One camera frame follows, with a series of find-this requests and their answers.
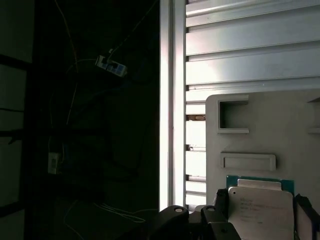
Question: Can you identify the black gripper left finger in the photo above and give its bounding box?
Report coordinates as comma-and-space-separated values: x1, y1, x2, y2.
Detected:
158, 188, 241, 240

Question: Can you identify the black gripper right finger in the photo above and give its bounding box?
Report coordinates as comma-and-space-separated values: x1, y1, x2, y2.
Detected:
294, 193, 320, 240

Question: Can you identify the silver square CPU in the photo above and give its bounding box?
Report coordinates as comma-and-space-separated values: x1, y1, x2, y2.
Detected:
225, 174, 297, 240

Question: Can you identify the grey parts rack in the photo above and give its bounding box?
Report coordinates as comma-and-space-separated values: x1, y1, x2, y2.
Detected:
204, 91, 320, 240

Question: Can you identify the white power strip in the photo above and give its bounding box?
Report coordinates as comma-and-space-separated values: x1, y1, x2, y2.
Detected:
95, 54, 129, 78

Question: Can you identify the thin white floor cable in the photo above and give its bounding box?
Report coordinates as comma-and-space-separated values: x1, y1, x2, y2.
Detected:
63, 198, 161, 235

